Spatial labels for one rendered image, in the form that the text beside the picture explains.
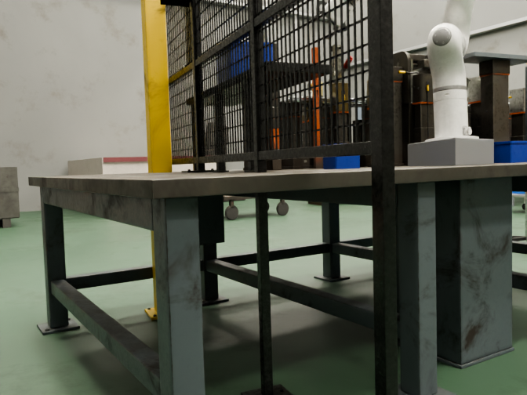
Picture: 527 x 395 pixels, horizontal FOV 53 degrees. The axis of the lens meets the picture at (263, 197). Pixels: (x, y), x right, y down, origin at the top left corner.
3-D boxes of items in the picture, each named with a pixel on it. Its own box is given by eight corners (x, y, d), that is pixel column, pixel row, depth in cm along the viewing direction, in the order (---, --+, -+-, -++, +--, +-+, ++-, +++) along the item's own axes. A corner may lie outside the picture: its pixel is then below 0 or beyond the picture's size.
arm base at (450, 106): (488, 139, 195) (487, 89, 195) (459, 137, 184) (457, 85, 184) (444, 145, 211) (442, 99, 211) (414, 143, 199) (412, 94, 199)
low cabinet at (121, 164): (167, 202, 1093) (165, 158, 1088) (221, 208, 890) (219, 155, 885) (70, 208, 990) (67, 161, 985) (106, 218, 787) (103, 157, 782)
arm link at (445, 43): (469, 92, 200) (467, 30, 200) (461, 84, 184) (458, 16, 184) (436, 96, 206) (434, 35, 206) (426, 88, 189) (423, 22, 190)
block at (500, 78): (496, 162, 241) (495, 63, 238) (510, 162, 234) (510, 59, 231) (479, 163, 237) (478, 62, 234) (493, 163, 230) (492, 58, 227)
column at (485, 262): (514, 350, 197) (514, 174, 193) (461, 369, 181) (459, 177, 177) (446, 330, 223) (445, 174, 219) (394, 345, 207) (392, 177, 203)
